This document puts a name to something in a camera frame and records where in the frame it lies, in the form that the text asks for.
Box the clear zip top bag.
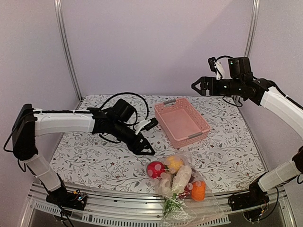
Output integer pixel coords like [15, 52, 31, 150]
[145, 151, 224, 227]

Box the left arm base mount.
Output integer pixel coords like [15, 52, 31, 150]
[46, 187, 87, 210]

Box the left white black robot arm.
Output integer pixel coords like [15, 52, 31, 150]
[7, 99, 158, 205]

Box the floral patterned table mat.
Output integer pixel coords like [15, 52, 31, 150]
[50, 96, 267, 193]

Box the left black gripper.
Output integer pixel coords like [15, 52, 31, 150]
[111, 120, 156, 156]

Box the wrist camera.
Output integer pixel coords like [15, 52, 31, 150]
[134, 118, 158, 135]
[208, 57, 225, 80]

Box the red apple toy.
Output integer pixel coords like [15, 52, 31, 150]
[178, 186, 191, 199]

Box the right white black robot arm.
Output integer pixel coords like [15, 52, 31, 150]
[191, 56, 303, 206]

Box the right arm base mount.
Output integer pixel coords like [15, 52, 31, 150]
[228, 190, 270, 222]

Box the right aluminium vertical post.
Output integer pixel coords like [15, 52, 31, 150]
[244, 0, 260, 57]

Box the left aluminium vertical post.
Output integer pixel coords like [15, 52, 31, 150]
[54, 0, 83, 101]

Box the white radish toy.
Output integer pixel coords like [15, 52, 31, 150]
[157, 178, 181, 215]

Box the aluminium vertical post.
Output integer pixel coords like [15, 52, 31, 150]
[244, 0, 260, 57]
[54, 0, 83, 101]

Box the aluminium front rail frame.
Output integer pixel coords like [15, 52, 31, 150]
[19, 183, 299, 227]

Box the yellow lemon toy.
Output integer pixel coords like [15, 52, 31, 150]
[164, 156, 184, 174]

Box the pink perforated plastic basket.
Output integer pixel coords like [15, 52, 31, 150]
[154, 98, 211, 149]

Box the orange tangerine toy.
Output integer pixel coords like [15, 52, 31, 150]
[191, 181, 206, 201]

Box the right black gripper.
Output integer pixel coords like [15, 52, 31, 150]
[192, 76, 244, 96]

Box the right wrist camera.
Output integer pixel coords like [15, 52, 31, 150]
[208, 57, 225, 80]

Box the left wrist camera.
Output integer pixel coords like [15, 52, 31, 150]
[134, 118, 158, 135]

